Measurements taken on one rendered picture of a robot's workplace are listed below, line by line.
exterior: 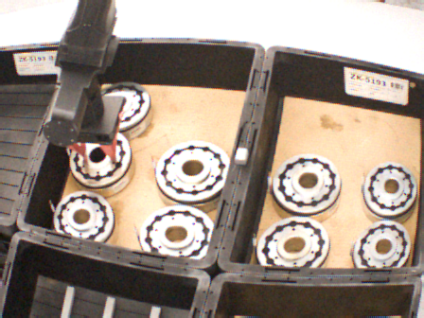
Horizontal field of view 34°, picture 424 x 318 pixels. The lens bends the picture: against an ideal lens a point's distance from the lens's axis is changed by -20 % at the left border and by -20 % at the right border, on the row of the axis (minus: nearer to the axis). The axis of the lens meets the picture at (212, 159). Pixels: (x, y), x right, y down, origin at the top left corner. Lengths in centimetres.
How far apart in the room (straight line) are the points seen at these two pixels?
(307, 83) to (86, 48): 42
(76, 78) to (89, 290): 31
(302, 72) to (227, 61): 12
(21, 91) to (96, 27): 52
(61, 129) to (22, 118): 37
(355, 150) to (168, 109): 30
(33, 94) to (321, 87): 51
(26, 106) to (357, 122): 58
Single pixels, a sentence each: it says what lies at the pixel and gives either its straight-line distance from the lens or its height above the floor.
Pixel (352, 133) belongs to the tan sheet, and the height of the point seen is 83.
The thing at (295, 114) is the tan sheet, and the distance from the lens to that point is 126.
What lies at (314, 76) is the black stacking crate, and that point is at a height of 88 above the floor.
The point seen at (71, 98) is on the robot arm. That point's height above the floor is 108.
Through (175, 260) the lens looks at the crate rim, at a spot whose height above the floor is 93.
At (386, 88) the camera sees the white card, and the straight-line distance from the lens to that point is 124.
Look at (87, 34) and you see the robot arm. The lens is 94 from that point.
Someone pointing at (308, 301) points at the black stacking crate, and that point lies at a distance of 100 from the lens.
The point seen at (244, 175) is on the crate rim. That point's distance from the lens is 106.
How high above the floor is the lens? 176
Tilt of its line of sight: 50 degrees down
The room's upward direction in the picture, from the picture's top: 8 degrees counter-clockwise
